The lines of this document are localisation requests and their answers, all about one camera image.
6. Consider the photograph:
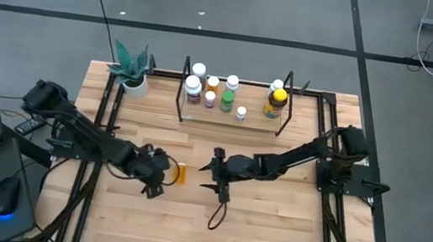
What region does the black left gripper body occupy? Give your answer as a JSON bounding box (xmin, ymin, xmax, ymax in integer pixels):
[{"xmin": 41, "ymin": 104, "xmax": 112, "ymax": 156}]
[{"xmin": 120, "ymin": 141, "xmax": 176, "ymax": 203}]

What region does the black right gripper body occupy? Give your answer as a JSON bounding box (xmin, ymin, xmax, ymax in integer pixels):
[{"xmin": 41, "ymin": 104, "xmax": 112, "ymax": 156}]
[{"xmin": 206, "ymin": 145, "xmax": 263, "ymax": 208}]

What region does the orange pill vial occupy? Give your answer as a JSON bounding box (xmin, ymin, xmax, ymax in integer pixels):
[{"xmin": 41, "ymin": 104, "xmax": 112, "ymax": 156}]
[{"xmin": 172, "ymin": 161, "xmax": 190, "ymax": 187}]

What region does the small white medicine bottle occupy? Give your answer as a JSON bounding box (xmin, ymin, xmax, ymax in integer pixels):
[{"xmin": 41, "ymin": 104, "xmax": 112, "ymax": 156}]
[{"xmin": 235, "ymin": 105, "xmax": 248, "ymax": 123}]

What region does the green cap supplement bottle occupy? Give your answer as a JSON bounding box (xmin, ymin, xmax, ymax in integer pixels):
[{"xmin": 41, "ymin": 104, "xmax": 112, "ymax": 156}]
[{"xmin": 219, "ymin": 90, "xmax": 236, "ymax": 114}]

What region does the small pink label bottle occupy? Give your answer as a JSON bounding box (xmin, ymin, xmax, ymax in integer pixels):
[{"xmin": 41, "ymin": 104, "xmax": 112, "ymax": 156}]
[{"xmin": 203, "ymin": 89, "xmax": 218, "ymax": 110}]

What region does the amber bottle yellow cap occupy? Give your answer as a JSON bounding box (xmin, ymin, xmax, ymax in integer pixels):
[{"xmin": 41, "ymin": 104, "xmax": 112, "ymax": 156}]
[{"xmin": 261, "ymin": 86, "xmax": 291, "ymax": 121}]

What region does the orange pill bottle white cap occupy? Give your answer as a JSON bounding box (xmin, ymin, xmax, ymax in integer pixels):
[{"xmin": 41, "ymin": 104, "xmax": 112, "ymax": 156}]
[{"xmin": 205, "ymin": 75, "xmax": 221, "ymax": 95}]

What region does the white bottle purple headache label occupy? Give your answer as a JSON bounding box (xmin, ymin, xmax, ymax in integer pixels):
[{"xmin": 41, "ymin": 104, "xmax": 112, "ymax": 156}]
[{"xmin": 182, "ymin": 73, "xmax": 206, "ymax": 106}]

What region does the medium white medicine bottle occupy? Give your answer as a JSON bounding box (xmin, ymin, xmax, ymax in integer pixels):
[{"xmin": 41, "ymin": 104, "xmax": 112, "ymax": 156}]
[{"xmin": 224, "ymin": 73, "xmax": 241, "ymax": 95}]

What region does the white bottle blue label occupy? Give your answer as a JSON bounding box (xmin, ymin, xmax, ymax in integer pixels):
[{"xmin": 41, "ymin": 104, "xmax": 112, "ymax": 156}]
[{"xmin": 267, "ymin": 77, "xmax": 286, "ymax": 96}]

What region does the white bottle brown label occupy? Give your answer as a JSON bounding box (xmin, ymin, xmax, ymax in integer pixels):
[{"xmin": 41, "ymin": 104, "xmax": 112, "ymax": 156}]
[{"xmin": 188, "ymin": 60, "xmax": 210, "ymax": 91}]

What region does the green plant in white pot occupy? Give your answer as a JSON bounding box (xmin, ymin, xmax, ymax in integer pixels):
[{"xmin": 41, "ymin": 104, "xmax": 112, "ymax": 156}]
[{"xmin": 103, "ymin": 38, "xmax": 156, "ymax": 101}]

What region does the small black device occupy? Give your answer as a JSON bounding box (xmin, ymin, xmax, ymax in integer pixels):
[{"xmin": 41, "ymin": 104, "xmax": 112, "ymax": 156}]
[{"xmin": 13, "ymin": 114, "xmax": 48, "ymax": 139}]

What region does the black computer mouse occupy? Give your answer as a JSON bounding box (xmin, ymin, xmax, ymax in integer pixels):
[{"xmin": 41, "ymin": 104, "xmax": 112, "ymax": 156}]
[{"xmin": 0, "ymin": 174, "xmax": 23, "ymax": 224}]

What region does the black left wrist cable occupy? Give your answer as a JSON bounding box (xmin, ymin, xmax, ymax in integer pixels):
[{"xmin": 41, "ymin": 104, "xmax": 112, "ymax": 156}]
[{"xmin": 159, "ymin": 154, "xmax": 184, "ymax": 188}]

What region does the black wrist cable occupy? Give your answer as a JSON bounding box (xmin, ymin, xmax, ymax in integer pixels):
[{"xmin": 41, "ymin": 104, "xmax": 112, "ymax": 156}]
[
  {"xmin": 206, "ymin": 199, "xmax": 230, "ymax": 233},
  {"xmin": 159, "ymin": 154, "xmax": 184, "ymax": 188}
]

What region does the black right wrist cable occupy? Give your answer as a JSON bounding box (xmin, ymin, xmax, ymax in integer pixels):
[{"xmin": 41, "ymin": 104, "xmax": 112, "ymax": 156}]
[{"xmin": 206, "ymin": 199, "xmax": 230, "ymax": 233}]

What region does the black metal table frame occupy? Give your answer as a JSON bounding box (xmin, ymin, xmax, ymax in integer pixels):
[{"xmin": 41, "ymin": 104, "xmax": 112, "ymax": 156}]
[{"xmin": 29, "ymin": 41, "xmax": 409, "ymax": 242}]

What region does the long black floor cable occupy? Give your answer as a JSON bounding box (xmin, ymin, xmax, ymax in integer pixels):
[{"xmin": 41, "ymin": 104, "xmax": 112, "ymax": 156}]
[{"xmin": 73, "ymin": 0, "xmax": 126, "ymax": 64}]

